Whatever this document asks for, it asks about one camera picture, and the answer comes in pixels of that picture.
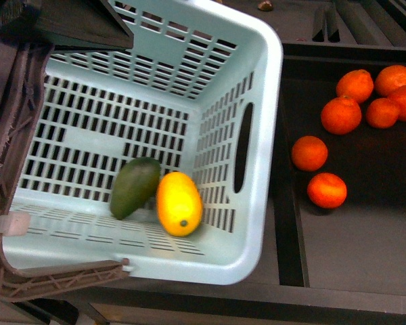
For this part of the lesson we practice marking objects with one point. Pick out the brown fruit on shelf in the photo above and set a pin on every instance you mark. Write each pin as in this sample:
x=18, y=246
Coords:
x=265, y=6

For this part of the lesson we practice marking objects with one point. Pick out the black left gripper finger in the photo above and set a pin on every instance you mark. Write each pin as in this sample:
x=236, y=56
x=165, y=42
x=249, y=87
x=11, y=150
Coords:
x=68, y=25

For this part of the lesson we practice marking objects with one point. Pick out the green avocado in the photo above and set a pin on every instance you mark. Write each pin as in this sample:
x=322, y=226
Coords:
x=134, y=185

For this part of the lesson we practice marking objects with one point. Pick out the light blue plastic basket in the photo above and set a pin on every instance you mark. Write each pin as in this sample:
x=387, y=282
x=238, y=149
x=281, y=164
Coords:
x=197, y=92

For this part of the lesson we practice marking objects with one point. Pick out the yellow mango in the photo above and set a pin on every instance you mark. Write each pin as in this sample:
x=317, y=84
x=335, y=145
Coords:
x=178, y=203

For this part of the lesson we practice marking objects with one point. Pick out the brown basket handle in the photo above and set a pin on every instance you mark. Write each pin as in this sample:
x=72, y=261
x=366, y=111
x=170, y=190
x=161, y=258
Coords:
x=22, y=71

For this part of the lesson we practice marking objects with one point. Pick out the black shelf tray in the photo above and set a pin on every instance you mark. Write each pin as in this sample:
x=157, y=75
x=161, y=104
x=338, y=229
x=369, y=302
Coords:
x=352, y=257

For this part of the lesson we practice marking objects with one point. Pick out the white zip tie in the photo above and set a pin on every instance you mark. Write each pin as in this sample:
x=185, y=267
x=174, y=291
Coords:
x=14, y=223

